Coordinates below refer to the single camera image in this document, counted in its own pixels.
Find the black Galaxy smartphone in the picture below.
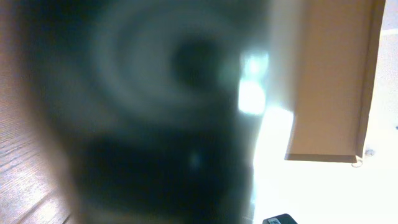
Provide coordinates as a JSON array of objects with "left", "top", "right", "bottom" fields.
[{"left": 12, "top": 0, "right": 269, "bottom": 223}]

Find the black device with label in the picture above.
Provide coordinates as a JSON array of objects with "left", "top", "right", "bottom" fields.
[{"left": 262, "top": 213, "right": 298, "bottom": 224}]

